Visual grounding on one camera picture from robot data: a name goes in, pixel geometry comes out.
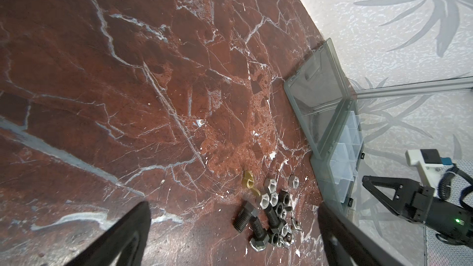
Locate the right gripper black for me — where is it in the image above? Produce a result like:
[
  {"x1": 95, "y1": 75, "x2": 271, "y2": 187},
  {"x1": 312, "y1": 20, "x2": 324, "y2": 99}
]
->
[{"x1": 362, "y1": 176, "x2": 473, "y2": 248}]

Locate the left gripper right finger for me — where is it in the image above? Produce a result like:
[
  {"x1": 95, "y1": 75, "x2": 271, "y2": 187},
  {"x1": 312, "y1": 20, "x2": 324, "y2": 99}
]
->
[{"x1": 318, "y1": 202, "x2": 401, "y2": 266}]

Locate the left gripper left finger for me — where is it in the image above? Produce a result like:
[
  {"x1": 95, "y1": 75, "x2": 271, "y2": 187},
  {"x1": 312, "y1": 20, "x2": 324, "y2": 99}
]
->
[{"x1": 67, "y1": 201, "x2": 151, "y2": 266}]

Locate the brass wing nut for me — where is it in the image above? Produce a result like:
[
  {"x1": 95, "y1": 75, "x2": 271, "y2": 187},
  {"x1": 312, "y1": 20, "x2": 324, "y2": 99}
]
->
[{"x1": 241, "y1": 171, "x2": 261, "y2": 197}]

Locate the black hex bolt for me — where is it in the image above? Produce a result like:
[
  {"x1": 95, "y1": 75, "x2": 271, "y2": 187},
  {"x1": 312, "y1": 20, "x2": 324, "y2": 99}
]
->
[
  {"x1": 233, "y1": 201, "x2": 259, "y2": 233},
  {"x1": 264, "y1": 206, "x2": 283, "y2": 230},
  {"x1": 250, "y1": 217, "x2": 269, "y2": 252}
]

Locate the black hex nut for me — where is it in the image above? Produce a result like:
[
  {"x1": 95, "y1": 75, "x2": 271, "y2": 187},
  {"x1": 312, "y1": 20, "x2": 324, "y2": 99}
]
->
[{"x1": 278, "y1": 190, "x2": 291, "y2": 207}]

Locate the silver hex nut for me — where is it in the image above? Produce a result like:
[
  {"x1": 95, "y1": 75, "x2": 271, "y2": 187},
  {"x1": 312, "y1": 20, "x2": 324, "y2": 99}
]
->
[{"x1": 288, "y1": 174, "x2": 300, "y2": 189}]

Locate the silver hex nut threaded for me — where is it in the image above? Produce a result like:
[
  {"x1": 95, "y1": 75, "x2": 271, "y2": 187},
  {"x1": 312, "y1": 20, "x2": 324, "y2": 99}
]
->
[{"x1": 264, "y1": 178, "x2": 278, "y2": 194}]

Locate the grey plastic organizer box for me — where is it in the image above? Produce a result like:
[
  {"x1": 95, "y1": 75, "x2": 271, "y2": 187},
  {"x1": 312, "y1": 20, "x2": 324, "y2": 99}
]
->
[{"x1": 284, "y1": 39, "x2": 363, "y2": 213}]

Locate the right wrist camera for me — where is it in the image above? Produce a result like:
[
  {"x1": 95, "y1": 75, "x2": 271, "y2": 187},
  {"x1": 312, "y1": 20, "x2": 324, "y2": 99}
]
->
[{"x1": 405, "y1": 149, "x2": 453, "y2": 188}]

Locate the white wire mesh basket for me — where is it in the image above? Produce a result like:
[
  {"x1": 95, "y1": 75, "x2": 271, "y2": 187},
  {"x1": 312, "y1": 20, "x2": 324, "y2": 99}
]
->
[{"x1": 422, "y1": 158, "x2": 473, "y2": 266}]

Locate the aluminium frame rail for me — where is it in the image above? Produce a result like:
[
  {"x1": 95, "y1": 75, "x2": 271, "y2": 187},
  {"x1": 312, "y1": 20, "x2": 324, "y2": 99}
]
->
[{"x1": 356, "y1": 77, "x2": 473, "y2": 99}]

